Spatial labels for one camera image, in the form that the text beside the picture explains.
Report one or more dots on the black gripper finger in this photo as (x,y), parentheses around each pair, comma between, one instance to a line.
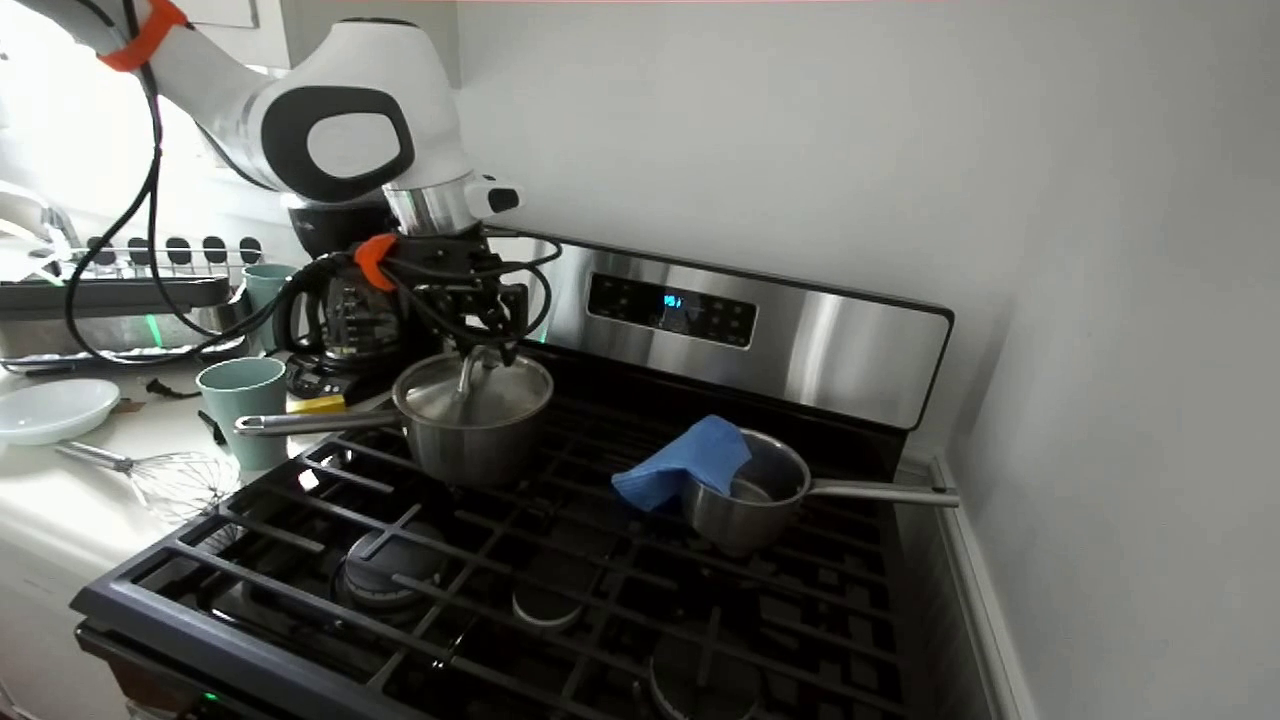
(498,340)
(461,358)

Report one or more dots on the teal plastic cup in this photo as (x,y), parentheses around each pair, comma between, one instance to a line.
(242,404)
(271,284)

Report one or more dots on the small silver saucepan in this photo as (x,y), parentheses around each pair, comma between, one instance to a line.
(747,515)

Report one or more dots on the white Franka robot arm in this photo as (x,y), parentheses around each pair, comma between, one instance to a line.
(332,123)

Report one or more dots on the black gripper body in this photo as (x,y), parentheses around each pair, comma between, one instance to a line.
(445,275)

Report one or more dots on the black gas stove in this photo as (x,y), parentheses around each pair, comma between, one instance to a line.
(534,587)

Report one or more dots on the black coffee maker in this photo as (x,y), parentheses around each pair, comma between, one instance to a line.
(332,322)

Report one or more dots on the stainless countertop appliance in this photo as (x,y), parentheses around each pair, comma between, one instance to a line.
(83,325)

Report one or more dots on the yellow block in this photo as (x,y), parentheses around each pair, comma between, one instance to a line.
(319,404)

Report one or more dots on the white plate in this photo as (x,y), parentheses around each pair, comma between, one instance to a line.
(49,410)

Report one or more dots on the silver pot lid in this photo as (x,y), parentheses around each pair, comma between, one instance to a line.
(452,396)

